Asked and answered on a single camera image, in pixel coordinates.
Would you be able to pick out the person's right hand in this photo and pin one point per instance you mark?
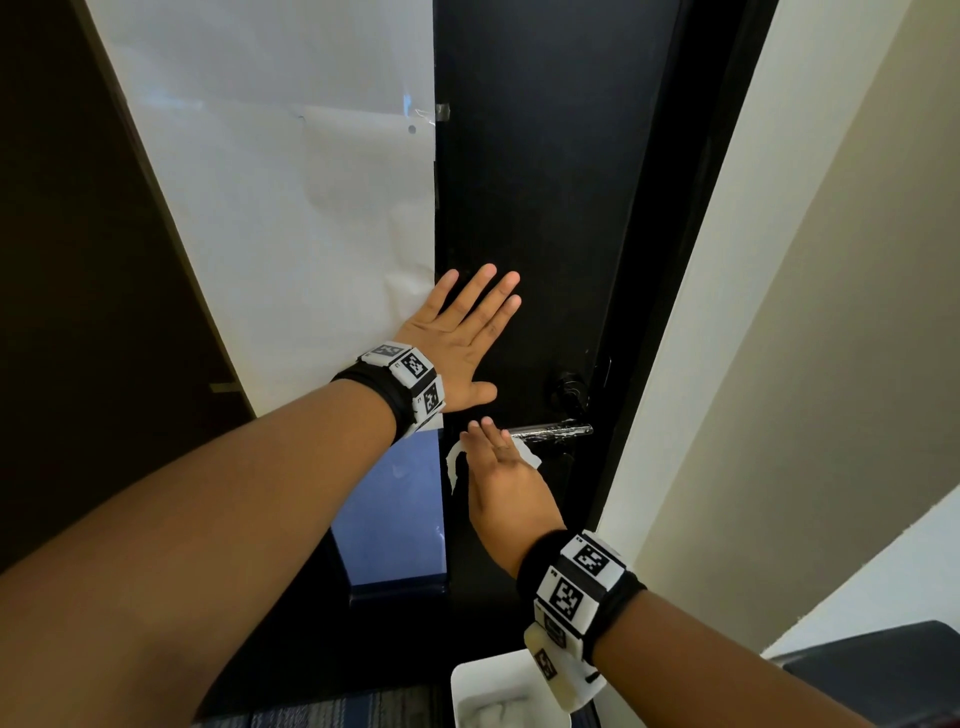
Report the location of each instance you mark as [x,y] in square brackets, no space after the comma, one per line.
[510,502]

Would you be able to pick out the person's left hand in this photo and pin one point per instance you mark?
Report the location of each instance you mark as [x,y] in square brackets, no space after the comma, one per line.
[442,345]

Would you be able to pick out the person's right fingers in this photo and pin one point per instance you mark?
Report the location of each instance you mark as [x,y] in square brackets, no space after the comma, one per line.
[487,442]

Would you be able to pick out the person's left little finger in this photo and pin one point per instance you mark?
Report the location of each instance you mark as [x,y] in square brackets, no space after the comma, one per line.
[442,294]

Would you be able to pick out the person's left thumb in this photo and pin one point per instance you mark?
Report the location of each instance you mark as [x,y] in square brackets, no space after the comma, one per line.
[480,395]

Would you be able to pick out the person's left middle finger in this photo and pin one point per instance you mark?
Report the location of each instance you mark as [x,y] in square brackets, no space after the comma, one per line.
[495,298]

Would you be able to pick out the white cleaning cloth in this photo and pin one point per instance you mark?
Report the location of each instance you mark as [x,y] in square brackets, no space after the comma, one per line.
[454,459]

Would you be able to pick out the person's left forearm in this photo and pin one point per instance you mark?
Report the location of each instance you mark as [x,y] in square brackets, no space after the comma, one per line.
[195,555]

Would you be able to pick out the person's right forearm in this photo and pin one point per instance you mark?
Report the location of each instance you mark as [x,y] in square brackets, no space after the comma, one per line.
[697,667]

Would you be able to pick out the left wristband with marker blocks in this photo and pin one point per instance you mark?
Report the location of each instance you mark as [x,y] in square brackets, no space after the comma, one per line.
[409,379]

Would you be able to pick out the wristband with marker blocks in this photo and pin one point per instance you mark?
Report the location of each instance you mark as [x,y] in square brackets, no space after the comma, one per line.
[409,379]
[581,592]

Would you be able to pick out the black door lock knob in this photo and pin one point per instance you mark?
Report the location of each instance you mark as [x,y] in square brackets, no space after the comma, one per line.
[571,390]

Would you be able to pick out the black door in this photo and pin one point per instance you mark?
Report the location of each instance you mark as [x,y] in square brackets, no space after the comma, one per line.
[540,187]

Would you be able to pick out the right wristband with marker blocks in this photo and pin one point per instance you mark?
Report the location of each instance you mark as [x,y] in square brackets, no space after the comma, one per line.
[581,592]

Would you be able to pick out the clear tape piece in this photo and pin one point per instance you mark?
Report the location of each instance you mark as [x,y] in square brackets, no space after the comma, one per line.
[442,112]

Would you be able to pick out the large white paper sheet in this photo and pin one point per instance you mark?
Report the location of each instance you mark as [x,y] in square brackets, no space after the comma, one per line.
[285,187]

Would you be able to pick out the white waste bin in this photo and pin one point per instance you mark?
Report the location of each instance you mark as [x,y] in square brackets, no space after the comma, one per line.
[495,679]

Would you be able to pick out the dark brown cabinet panel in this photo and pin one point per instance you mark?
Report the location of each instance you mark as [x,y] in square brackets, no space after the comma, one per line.
[75,262]

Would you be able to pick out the black padded seat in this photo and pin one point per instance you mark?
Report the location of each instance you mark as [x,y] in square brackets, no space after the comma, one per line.
[885,675]

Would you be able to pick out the black door frame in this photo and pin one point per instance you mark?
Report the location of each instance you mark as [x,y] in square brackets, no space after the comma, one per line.
[675,262]

